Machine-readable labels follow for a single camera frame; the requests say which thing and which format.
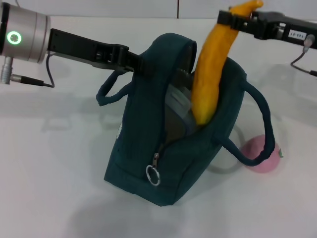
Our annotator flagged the right arm gripper cable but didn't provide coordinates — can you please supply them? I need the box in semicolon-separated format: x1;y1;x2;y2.
290;34;317;76

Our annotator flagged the clear plastic lunch box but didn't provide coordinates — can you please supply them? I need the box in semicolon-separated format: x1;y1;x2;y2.
165;66;196;134

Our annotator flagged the pink peach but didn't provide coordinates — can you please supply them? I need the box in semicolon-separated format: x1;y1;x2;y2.
239;134;284;174

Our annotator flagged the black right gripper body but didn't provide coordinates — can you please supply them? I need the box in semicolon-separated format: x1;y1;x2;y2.
246;9;317;50

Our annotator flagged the dark teal insulated bag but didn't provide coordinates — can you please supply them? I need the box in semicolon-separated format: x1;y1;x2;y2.
96;32;277;207

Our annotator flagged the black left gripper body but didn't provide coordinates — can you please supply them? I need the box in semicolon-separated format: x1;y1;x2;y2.
46;27;133;74

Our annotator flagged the arm gripper cable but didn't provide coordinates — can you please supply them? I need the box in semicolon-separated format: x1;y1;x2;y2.
0;56;55;89
290;34;317;76

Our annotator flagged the left arm gripper cable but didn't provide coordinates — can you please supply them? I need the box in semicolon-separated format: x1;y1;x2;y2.
0;56;55;89

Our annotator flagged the yellow banana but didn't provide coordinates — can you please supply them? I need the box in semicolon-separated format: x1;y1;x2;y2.
192;0;264;126

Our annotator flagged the metal zipper pull ring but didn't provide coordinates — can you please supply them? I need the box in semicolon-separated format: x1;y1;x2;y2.
145;152;161;186

